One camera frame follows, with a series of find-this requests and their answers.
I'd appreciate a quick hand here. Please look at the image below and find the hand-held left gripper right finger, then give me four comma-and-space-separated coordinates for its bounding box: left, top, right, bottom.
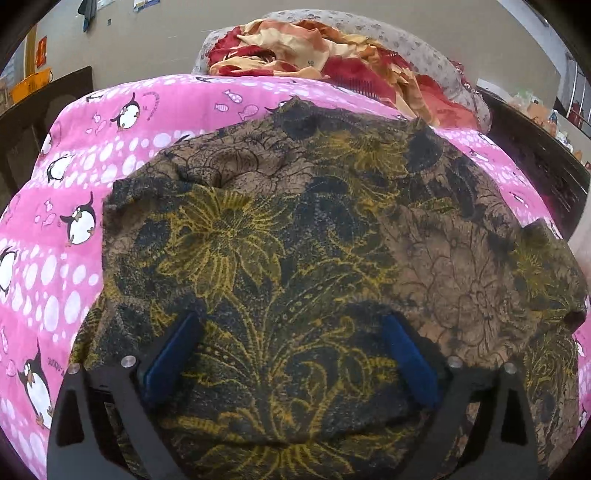
380, 314, 551, 480

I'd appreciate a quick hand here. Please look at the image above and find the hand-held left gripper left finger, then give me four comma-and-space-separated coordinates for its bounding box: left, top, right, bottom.
46, 312, 206, 480

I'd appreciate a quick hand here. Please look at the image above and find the brown floral garment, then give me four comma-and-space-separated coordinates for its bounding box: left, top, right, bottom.
69, 96, 589, 480

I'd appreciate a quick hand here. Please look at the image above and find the pink penguin print blanket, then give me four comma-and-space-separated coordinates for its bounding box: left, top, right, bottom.
0, 74, 591, 480

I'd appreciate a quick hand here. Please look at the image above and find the cream cloth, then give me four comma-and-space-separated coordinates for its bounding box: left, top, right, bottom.
569, 222, 591, 264

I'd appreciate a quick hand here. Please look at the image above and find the dark wooden cabinet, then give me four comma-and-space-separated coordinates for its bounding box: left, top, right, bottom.
478, 88, 591, 241

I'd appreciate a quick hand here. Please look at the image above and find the dark wooden chair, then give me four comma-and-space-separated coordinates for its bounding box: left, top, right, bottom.
0, 66, 95, 199

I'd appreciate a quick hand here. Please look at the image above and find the pile of packets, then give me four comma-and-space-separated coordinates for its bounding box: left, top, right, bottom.
508, 90, 591, 171

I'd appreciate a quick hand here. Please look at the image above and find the red and orange floral cloth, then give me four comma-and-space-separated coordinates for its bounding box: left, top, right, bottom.
208, 19, 478, 132

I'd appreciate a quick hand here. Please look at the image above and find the metal rack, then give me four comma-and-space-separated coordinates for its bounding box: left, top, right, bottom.
556, 53, 591, 139

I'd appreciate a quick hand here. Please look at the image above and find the orange box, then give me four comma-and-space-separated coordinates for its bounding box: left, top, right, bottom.
10, 68, 51, 103

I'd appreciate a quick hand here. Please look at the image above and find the grey floral pillow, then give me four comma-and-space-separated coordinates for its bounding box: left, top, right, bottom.
191, 10, 492, 134

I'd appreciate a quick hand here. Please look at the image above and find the dark hanging cloth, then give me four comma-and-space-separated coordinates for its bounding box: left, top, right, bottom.
78, 0, 99, 32

